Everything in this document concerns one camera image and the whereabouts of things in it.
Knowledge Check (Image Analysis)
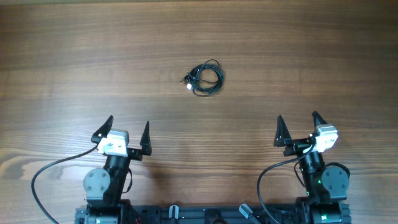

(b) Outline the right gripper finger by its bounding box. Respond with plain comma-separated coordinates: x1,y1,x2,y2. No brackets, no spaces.
274,115,292,147
312,111,328,128

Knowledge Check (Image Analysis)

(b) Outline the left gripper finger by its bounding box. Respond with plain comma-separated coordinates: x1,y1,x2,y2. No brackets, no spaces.
91,115,114,144
140,121,152,156

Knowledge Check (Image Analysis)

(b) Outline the black cables bundle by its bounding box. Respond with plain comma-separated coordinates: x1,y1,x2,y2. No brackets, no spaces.
180,58,225,97

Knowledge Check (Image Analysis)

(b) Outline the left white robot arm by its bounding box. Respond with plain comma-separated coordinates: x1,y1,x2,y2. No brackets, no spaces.
75,116,152,223

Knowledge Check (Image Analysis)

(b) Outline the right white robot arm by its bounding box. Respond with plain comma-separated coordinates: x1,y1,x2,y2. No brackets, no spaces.
274,111,352,223

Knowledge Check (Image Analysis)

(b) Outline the right camera black cable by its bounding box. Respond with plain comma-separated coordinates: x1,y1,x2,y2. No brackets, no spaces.
256,143,317,224

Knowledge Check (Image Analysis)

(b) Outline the camera black cable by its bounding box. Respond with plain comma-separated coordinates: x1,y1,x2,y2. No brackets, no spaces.
30,144,100,224
256,143,317,224

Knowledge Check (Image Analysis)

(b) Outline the left camera black cable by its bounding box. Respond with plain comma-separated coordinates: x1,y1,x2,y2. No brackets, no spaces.
30,144,100,224

